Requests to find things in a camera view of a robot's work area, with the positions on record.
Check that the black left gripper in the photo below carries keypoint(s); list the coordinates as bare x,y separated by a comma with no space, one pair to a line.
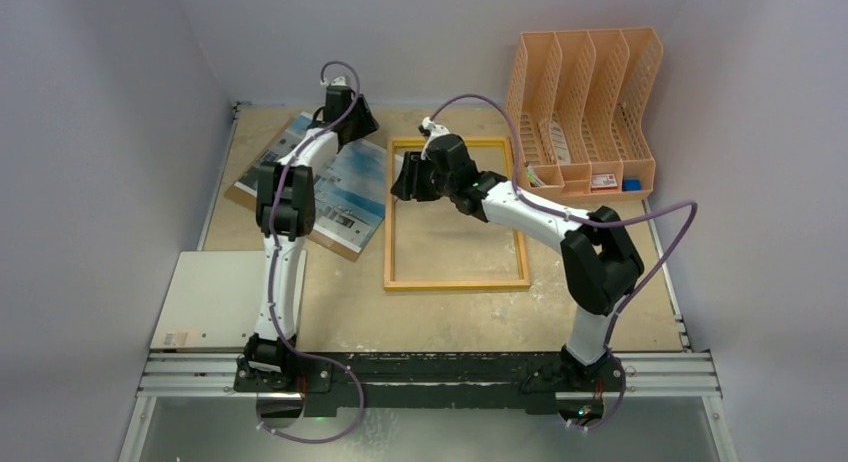
367,123

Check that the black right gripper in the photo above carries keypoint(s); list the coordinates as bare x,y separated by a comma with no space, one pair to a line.
408,183

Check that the yellow wooden picture frame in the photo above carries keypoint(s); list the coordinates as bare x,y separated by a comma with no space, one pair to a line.
431,247

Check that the building and sky photo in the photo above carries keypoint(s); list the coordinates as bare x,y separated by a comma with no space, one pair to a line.
351,187

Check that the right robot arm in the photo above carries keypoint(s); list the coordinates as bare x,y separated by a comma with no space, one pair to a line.
601,263

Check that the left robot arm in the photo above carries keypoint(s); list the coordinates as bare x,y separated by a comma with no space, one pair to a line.
286,212

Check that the white label card in organizer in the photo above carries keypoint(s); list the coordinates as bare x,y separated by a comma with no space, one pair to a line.
557,140

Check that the brown backing board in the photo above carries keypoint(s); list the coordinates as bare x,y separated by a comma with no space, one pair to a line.
242,194

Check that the orange plastic file organizer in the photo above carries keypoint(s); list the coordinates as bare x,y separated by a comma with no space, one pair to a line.
596,83

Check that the red white small box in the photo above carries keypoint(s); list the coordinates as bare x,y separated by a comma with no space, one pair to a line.
604,182

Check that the blue small object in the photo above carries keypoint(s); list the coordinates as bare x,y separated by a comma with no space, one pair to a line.
631,185

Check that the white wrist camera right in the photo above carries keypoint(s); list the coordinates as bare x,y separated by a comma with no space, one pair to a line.
430,129

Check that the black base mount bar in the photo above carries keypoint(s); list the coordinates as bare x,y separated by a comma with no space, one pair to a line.
537,383

